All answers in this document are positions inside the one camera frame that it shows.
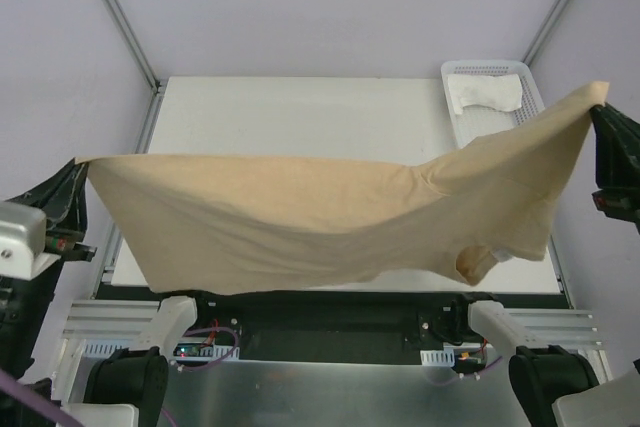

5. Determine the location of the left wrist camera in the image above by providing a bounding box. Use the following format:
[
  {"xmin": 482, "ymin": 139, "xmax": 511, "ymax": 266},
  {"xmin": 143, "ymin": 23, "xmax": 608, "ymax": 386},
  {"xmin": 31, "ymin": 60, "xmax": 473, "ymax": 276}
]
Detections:
[{"xmin": 0, "ymin": 201, "xmax": 60, "ymax": 281}]

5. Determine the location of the aluminium front rail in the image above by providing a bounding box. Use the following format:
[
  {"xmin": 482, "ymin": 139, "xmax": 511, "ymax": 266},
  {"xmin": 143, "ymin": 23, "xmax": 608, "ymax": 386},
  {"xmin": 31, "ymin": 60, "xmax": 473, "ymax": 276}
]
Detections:
[{"xmin": 62, "ymin": 300, "xmax": 603, "ymax": 350}]

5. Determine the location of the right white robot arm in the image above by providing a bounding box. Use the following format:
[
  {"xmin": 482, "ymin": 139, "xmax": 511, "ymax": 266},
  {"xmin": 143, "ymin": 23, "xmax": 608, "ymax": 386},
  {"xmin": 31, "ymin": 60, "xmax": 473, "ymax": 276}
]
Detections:
[{"xmin": 449, "ymin": 103, "xmax": 639, "ymax": 426}]

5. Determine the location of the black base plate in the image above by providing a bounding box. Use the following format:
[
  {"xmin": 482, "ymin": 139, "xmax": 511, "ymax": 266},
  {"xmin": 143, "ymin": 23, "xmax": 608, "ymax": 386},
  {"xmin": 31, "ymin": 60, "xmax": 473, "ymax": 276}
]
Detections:
[{"xmin": 187, "ymin": 291, "xmax": 567, "ymax": 365}]

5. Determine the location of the right white cable duct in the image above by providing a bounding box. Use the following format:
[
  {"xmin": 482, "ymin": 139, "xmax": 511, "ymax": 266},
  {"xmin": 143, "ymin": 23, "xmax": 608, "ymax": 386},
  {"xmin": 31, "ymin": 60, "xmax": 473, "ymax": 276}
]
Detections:
[{"xmin": 420, "ymin": 349, "xmax": 456, "ymax": 368}]

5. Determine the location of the white plastic basket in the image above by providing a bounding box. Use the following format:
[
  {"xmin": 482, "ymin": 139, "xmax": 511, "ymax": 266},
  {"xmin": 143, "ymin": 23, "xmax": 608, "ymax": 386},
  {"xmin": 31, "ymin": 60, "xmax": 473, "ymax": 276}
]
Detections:
[{"xmin": 441, "ymin": 60, "xmax": 544, "ymax": 148}]

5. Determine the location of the right aluminium frame post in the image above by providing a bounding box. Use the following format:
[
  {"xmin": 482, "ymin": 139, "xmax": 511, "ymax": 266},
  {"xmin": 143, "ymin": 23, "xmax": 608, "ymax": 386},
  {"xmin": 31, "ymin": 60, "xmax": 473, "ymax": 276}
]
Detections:
[{"xmin": 522, "ymin": 0, "xmax": 573, "ymax": 67}]

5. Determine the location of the rolled white t shirt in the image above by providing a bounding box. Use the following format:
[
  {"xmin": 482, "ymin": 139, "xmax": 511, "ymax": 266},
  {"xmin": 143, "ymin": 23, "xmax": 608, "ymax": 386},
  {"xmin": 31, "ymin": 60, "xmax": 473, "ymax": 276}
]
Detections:
[{"xmin": 446, "ymin": 74, "xmax": 523, "ymax": 116}]

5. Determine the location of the beige t shirt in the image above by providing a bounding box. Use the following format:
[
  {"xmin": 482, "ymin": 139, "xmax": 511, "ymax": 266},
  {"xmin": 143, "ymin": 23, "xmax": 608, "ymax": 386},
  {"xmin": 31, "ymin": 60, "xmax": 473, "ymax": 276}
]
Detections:
[{"xmin": 87, "ymin": 81, "xmax": 609, "ymax": 295}]

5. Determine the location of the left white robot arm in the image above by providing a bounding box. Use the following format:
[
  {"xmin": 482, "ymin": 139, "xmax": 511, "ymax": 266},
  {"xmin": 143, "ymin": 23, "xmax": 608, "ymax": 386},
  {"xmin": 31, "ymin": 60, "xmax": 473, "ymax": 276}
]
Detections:
[{"xmin": 1, "ymin": 160, "xmax": 212, "ymax": 426}]

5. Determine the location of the aluminium frame post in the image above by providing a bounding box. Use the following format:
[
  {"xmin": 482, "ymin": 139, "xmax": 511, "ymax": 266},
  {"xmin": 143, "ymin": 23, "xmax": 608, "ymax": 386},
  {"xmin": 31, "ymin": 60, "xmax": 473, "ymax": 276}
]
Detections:
[
  {"xmin": 101, "ymin": 0, "xmax": 162, "ymax": 94},
  {"xmin": 522, "ymin": 0, "xmax": 573, "ymax": 67}
]

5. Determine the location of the left aluminium frame post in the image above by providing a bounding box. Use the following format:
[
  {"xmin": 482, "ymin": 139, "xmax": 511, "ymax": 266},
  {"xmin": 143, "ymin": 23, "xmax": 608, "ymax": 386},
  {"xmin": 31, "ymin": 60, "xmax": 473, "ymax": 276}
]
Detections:
[{"xmin": 101, "ymin": 0, "xmax": 162, "ymax": 94}]

